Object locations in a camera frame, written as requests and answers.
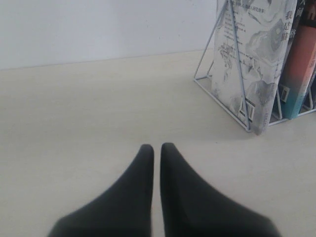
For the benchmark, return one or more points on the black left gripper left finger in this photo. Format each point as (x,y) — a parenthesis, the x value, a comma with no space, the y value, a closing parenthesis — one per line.
(123,210)

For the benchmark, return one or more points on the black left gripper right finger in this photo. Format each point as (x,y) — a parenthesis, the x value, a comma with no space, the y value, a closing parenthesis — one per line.
(193,208)

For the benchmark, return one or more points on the black grey spine book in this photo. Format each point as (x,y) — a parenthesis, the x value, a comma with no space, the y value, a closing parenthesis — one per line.
(296,20)

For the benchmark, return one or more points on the dark brown spine book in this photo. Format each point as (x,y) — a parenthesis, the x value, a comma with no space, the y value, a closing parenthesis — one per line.
(308,100)

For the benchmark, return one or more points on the red teal spine book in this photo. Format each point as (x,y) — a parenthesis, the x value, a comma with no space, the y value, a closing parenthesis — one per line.
(300,64)

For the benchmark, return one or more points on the grey marbled white book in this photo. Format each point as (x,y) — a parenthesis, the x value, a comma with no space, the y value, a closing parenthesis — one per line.
(250,45)

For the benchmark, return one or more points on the white wire book rack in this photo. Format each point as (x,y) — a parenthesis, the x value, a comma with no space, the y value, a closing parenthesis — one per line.
(264,59)

